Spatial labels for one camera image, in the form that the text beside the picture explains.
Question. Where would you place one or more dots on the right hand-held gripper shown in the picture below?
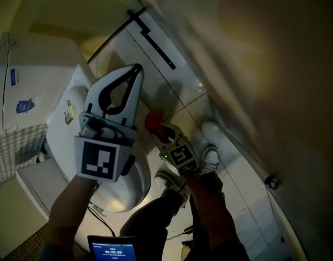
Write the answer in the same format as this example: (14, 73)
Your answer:
(181, 156)

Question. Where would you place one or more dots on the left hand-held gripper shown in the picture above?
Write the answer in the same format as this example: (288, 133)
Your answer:
(98, 156)

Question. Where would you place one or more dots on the red cloth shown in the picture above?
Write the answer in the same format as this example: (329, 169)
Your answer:
(153, 120)

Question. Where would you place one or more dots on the white toilet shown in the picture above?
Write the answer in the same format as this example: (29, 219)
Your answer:
(27, 91)

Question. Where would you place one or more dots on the person's left forearm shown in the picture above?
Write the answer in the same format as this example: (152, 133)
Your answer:
(66, 211)

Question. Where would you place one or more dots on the person's right forearm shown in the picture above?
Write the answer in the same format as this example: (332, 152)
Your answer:
(210, 211)

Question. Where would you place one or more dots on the white rounded object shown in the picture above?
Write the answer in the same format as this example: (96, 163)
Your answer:
(211, 132)

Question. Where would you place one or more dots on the person's left white shoe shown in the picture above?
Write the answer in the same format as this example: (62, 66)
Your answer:
(166, 182)

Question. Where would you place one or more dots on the person's white shoe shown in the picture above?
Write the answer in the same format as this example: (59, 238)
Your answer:
(166, 182)
(210, 159)

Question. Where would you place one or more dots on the person's right white shoe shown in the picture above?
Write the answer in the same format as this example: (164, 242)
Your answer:
(210, 159)

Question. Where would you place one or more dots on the person's left leg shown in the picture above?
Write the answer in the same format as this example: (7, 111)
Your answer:
(147, 222)

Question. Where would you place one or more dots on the person's leg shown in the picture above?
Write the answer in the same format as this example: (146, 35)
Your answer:
(147, 222)
(207, 251)

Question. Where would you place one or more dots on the black door stopper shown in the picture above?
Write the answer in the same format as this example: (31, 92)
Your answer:
(271, 182)

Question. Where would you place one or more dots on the person's right leg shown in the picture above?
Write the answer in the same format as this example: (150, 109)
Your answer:
(207, 251)

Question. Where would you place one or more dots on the tablet with blue screen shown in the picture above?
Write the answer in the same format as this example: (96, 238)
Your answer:
(112, 250)

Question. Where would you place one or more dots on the black metal door bracket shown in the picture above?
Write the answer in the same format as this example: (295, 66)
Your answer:
(155, 46)

